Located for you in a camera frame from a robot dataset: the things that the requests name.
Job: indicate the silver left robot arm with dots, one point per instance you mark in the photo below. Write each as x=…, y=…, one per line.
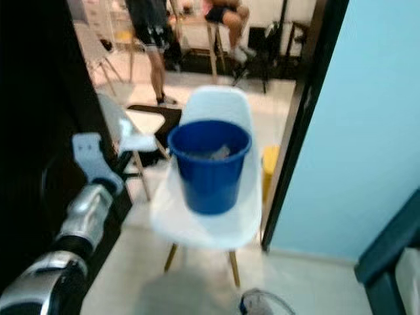
x=88, y=220

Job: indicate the grey white shell chair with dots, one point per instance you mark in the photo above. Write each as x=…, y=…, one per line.
x=110, y=115

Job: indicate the dark brown side table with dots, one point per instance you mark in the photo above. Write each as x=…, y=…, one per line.
x=170, y=113

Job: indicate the blue plastic bucket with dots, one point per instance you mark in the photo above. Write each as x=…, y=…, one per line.
x=210, y=184

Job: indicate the crumpled grey paper trash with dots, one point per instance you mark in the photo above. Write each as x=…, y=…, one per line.
x=218, y=153

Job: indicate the white chair with wooden legs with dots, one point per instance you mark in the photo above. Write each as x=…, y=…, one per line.
x=203, y=226

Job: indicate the black door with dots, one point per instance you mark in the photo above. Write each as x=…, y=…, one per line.
x=39, y=98

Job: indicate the standing person in dark shorts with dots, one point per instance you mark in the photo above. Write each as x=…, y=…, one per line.
x=151, y=36

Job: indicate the yellow plastic stool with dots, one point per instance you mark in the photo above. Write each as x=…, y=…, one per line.
x=270, y=170

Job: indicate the tall wooden stool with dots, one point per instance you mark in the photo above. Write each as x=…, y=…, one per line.
x=211, y=52

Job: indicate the seated person in pink top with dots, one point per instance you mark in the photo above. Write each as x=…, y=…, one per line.
x=226, y=16

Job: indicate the black tripod stand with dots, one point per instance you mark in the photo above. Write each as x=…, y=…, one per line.
x=269, y=49

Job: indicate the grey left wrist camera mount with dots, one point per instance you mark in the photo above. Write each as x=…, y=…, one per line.
x=93, y=157

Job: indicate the black door frame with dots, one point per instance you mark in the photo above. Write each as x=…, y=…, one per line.
x=305, y=118

